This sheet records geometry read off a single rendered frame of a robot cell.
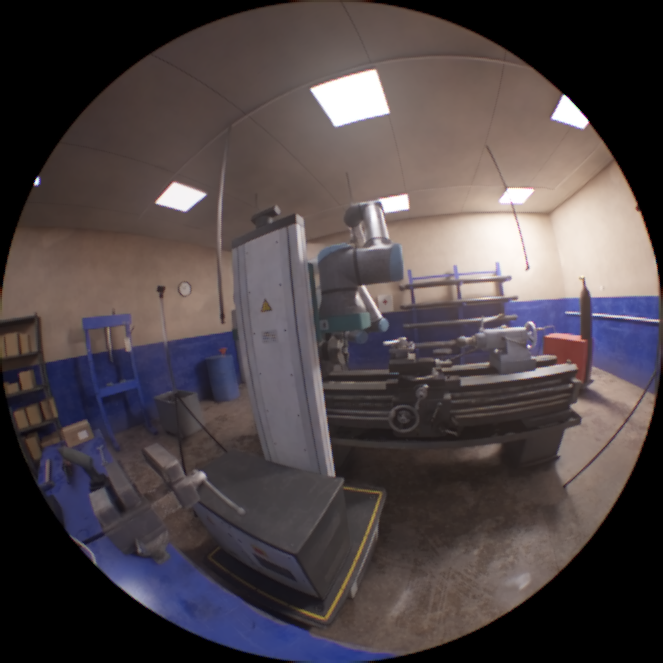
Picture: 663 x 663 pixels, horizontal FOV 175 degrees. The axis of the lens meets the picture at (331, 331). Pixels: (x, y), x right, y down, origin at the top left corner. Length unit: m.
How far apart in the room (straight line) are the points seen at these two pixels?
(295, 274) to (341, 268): 0.17
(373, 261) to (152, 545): 1.13
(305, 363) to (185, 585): 0.78
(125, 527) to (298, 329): 0.82
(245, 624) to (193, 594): 0.14
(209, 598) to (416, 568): 1.14
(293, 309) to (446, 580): 1.59
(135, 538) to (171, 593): 0.17
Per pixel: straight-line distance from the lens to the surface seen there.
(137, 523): 0.70
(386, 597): 1.44
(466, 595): 1.50
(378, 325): 1.50
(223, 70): 2.22
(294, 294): 0.75
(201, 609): 0.62
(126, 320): 3.75
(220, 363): 4.37
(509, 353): 1.83
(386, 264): 0.79
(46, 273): 4.37
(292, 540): 0.66
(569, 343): 3.78
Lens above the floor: 1.39
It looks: 4 degrees down
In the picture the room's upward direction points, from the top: 7 degrees counter-clockwise
